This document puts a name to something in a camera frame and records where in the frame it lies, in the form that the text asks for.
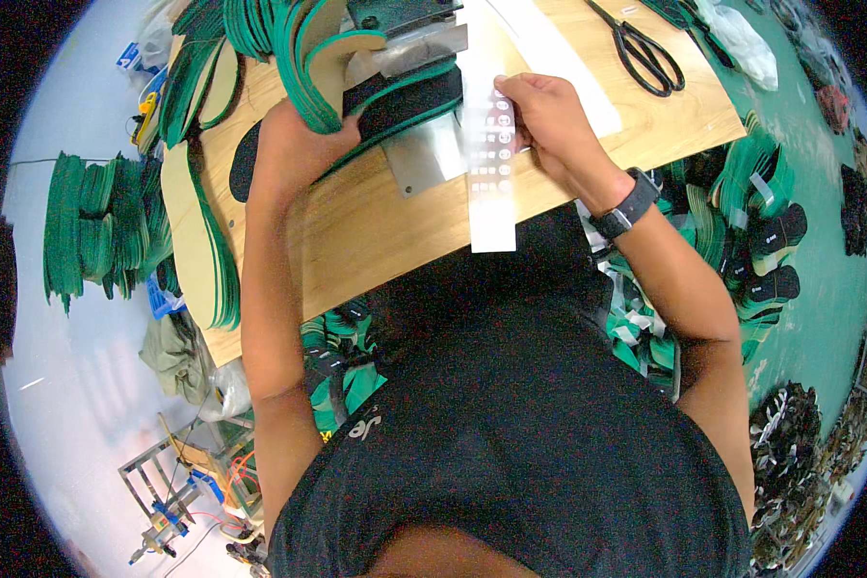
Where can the heap of green black insoles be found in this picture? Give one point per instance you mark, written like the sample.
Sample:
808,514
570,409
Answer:
339,361

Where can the person's right fingers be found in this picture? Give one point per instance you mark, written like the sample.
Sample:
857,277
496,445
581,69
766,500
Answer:
520,108

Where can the leaning stack of green insoles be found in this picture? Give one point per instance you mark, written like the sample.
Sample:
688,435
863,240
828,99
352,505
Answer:
188,90

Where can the small blue box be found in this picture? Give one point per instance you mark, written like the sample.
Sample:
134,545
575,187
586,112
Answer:
130,56

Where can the dark green press machine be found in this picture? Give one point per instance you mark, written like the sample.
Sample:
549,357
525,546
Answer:
397,14

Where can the heap of bundled black insoles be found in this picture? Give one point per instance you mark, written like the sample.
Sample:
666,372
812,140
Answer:
744,224

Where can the large black scissors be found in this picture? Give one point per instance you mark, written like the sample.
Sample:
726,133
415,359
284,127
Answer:
647,54

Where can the yellow hand tool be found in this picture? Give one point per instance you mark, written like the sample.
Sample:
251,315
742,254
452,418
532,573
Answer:
144,115

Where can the person's left hand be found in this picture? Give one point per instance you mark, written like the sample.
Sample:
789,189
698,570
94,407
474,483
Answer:
292,155

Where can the blue plastic crate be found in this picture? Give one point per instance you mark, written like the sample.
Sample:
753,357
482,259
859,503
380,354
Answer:
160,298

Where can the floor pile of green insoles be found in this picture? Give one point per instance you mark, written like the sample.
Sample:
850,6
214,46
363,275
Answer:
94,224

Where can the person's body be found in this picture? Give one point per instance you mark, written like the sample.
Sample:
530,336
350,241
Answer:
520,448

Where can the plain black insole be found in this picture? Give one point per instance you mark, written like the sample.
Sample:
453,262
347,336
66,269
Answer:
244,162

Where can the olive green cloth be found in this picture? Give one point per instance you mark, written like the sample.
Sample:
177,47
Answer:
173,358

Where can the metal frame machine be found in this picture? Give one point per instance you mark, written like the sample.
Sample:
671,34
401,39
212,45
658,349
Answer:
188,484

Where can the white plastic bag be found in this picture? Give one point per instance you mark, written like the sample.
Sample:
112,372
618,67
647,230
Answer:
748,43

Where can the clear plastic bag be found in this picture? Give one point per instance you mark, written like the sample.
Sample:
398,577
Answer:
227,390

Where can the long white paper strip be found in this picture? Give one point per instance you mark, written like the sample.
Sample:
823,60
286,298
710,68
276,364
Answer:
560,58

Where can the white sticker backing strip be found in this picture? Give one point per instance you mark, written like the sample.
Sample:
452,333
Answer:
493,202

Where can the flat metal plate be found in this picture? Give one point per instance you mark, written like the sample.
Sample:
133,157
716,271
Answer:
419,159

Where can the black insole with green edge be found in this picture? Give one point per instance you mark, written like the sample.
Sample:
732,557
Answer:
412,97

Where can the fanned stack of green insoles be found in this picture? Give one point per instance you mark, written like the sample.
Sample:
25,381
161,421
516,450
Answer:
303,50

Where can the heap of dark scraps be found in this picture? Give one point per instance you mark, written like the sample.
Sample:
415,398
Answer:
784,469

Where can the black wrist band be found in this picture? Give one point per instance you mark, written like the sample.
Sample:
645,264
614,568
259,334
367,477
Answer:
630,206

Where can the stack of tan insoles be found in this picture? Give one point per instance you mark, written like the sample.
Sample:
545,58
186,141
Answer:
195,238

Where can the heap of dark bundles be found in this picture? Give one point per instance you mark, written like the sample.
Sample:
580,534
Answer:
863,195

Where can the person's right hand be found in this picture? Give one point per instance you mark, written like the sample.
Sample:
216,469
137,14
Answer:
560,130

